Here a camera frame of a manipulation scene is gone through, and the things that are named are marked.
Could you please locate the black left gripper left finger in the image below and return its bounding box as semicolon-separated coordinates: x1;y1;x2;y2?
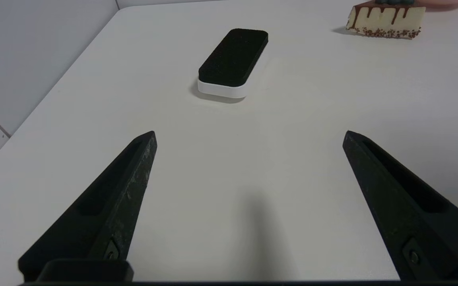
18;131;158;282

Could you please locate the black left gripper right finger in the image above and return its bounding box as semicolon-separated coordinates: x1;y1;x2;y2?
342;130;458;282

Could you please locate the pink plastic bowl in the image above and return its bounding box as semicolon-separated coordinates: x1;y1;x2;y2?
415;0;458;10

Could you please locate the chocolate cheesecake slice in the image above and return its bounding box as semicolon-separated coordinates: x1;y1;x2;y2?
346;0;427;39

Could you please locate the black white whiteboard eraser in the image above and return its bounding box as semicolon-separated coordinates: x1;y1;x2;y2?
197;28;269;99

